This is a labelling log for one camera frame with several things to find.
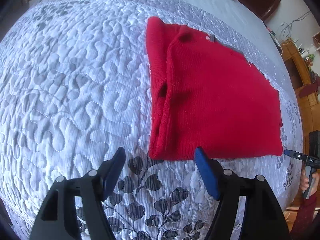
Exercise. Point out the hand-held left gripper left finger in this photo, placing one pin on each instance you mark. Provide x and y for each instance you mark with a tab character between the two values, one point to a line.
115	170

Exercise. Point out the red knit sweater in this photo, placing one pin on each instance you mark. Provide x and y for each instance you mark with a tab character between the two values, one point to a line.
212	92

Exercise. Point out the person's right forearm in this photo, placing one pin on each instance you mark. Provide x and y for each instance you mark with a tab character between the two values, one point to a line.
306	220

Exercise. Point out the person's right hand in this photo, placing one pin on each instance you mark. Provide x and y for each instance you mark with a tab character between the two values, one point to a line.
304	181

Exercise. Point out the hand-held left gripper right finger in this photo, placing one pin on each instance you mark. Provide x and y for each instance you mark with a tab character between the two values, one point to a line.
206	172

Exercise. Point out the dark red hanging cloth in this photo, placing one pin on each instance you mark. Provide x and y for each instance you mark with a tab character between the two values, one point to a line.
308	91

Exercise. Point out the grey leaf-print quilted bedspread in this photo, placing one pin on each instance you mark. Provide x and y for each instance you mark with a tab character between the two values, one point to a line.
75	80

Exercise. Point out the light wooden desk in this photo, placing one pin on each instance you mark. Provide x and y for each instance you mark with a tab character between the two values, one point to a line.
307	110

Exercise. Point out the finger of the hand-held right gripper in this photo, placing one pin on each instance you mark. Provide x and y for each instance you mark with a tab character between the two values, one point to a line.
296	155

